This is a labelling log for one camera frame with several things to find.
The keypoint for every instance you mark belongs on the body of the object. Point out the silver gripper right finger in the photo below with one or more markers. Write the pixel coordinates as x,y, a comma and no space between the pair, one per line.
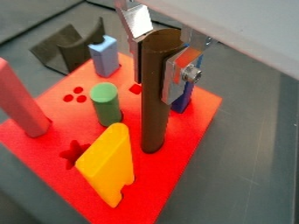
181,66

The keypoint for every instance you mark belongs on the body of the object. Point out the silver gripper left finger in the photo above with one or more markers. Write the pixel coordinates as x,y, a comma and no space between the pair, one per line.
134,15

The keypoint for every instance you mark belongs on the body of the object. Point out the brown oval peg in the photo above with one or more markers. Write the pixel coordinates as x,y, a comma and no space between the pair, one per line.
161,45

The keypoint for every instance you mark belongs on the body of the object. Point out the red peg board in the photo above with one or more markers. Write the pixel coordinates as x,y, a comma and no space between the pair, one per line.
68,105

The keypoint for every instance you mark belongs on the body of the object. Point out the dark blue peg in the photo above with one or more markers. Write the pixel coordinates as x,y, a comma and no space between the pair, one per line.
185,99

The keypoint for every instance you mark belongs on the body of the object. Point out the light blue square peg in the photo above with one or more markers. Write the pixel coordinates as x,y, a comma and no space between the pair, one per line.
105,56

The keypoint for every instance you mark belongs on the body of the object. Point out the green round peg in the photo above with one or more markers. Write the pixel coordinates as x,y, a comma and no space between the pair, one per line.
104,95

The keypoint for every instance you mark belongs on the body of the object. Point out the yellow notched peg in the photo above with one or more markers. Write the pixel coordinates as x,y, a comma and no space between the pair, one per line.
106,164

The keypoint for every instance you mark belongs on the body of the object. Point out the pink hexagonal peg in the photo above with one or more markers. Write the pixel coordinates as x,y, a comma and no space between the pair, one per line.
18,103

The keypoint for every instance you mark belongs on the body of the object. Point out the black angled bracket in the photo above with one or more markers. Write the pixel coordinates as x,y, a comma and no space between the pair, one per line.
65,50

